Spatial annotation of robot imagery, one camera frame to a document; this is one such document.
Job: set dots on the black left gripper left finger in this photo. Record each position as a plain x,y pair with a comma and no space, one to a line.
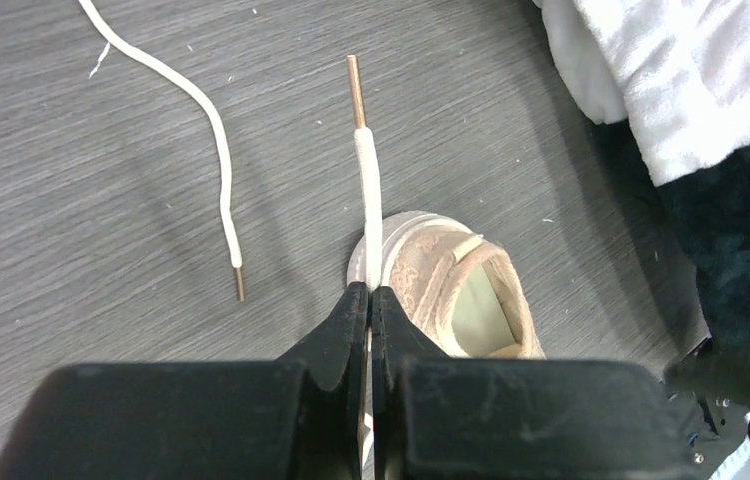
298,416

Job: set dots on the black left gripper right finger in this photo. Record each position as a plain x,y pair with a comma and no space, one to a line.
437,417

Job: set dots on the black white checkered pillow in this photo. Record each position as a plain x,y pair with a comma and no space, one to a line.
667,84

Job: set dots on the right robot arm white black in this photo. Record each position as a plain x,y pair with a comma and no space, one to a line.
709,391

